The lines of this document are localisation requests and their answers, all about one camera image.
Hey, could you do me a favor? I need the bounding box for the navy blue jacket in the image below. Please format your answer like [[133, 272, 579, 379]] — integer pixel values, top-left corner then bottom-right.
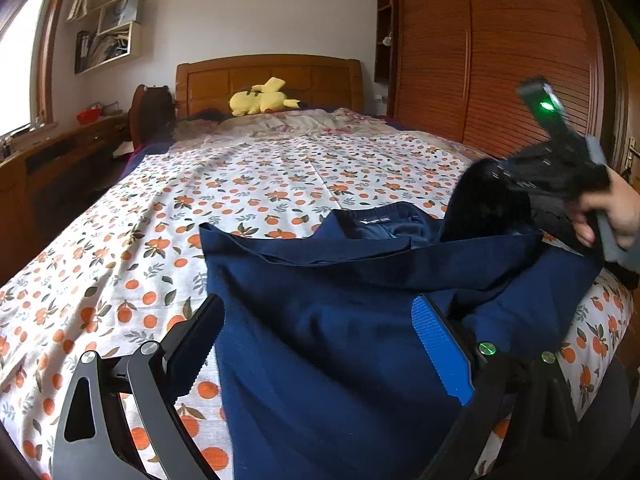
[[198, 159, 604, 480]]

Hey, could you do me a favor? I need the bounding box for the wooden wardrobe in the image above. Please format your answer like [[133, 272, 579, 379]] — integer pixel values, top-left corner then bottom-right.
[[374, 0, 640, 183]]

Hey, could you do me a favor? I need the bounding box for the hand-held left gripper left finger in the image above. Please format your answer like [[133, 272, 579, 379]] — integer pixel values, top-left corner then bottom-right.
[[50, 293, 226, 480]]

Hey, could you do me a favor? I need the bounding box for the orange print bedsheet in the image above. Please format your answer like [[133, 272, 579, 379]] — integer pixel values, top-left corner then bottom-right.
[[0, 107, 637, 480]]

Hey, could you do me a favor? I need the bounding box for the wooden desk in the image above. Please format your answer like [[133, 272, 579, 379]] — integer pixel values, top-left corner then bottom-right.
[[0, 112, 133, 283]]

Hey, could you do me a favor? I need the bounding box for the white wall shelf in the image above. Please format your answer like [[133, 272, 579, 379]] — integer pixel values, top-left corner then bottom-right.
[[66, 0, 144, 76]]

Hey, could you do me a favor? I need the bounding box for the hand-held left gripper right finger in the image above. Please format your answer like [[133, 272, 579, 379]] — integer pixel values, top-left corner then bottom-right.
[[410, 293, 583, 480]]

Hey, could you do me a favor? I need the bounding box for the dark chair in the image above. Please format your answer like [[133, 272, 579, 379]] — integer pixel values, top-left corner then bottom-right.
[[128, 84, 177, 147]]

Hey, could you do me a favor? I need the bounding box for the yellow plush toy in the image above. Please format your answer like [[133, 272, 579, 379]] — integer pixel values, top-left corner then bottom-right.
[[228, 77, 303, 117]]

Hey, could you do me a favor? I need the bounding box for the floral pillow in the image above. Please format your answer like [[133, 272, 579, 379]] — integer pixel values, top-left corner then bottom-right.
[[175, 107, 392, 137]]

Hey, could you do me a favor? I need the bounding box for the wooden headboard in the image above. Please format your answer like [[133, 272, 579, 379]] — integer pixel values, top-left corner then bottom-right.
[[174, 53, 363, 119]]

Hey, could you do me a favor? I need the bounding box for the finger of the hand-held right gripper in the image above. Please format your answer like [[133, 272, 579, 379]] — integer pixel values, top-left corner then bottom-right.
[[492, 157, 540, 194]]

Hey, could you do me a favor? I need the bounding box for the person's right hand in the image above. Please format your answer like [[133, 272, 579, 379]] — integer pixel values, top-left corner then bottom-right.
[[571, 165, 640, 251]]

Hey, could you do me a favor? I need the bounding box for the window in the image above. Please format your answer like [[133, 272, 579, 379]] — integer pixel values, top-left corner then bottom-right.
[[0, 0, 55, 137]]

